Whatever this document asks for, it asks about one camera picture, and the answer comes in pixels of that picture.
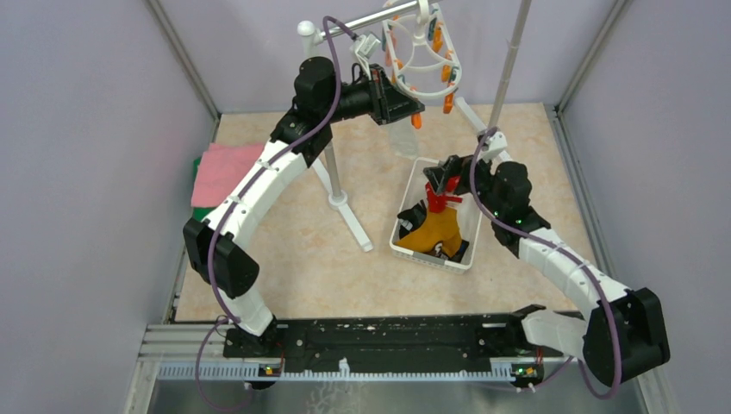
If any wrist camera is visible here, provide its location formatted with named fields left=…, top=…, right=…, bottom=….
left=350, top=32, right=381, bottom=61
left=479, top=131, right=510, bottom=162

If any green folded cloth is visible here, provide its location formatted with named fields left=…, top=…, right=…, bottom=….
left=192, top=156, right=214, bottom=221

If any white clothes rack stand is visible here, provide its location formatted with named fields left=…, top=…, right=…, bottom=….
left=297, top=0, right=534, bottom=254

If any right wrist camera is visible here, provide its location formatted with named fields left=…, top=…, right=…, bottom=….
left=479, top=131, right=510, bottom=162

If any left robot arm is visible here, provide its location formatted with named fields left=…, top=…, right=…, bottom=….
left=183, top=56, right=425, bottom=357

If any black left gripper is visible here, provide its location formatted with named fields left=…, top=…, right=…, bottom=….
left=321, top=63, right=424, bottom=125

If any black sock with blue pattern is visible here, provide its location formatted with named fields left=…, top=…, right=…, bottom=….
left=427, top=240, right=470, bottom=263

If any white sock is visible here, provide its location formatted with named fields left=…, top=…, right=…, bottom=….
left=387, top=117, right=419, bottom=160

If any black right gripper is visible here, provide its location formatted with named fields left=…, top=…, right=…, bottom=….
left=423, top=149, right=504, bottom=217

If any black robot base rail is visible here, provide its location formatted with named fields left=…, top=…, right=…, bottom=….
left=223, top=313, right=557, bottom=380

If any white perforated plastic basket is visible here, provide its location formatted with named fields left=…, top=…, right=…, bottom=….
left=389, top=157, right=482, bottom=274

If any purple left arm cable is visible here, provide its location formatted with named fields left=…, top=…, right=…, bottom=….
left=194, top=15, right=364, bottom=412

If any black sock with grey pattern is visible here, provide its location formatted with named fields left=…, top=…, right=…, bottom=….
left=397, top=199, right=428, bottom=240

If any pink folded cloth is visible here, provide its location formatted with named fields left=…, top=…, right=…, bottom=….
left=191, top=142, right=265, bottom=208

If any white round clip hanger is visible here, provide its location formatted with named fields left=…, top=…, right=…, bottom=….
left=382, top=1, right=462, bottom=115

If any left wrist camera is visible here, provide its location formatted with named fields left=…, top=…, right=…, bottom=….
left=350, top=32, right=381, bottom=61

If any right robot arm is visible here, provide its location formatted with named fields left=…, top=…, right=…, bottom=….
left=422, top=155, right=671, bottom=387

